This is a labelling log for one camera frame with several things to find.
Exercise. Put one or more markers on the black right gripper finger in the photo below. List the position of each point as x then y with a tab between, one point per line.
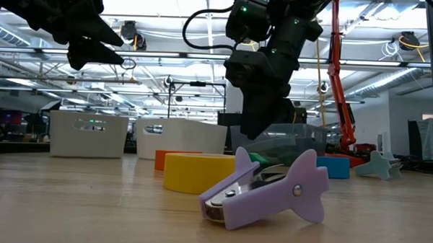
284	115
256	119

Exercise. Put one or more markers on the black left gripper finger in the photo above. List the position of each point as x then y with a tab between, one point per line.
103	56
105	34

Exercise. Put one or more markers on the green mini stapler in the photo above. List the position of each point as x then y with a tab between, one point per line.
258	159

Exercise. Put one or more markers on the blue tape roll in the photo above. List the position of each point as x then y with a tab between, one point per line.
337	168

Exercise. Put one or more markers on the grey binder clip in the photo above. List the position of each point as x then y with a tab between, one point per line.
264	202

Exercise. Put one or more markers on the yellow tape roll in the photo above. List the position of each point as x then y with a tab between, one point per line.
193	175

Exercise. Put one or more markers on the grey-blue staple remover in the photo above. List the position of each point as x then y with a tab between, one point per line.
375	166

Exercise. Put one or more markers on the orange tape roll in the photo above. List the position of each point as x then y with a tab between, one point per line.
160	161

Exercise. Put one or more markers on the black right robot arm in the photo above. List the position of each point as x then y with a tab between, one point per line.
292	30

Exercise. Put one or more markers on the black background screen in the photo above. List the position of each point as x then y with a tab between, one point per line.
300	116

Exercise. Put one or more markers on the black background box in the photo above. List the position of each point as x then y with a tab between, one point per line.
231	119

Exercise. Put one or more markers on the brown translucent plastic bin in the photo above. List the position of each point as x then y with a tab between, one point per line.
309	146

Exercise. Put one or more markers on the white plastic bin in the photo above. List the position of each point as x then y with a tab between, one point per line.
187	138

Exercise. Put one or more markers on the grey plastic bin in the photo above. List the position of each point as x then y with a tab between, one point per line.
64	141

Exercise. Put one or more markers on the black background frame stand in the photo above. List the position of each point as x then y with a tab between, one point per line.
198	83

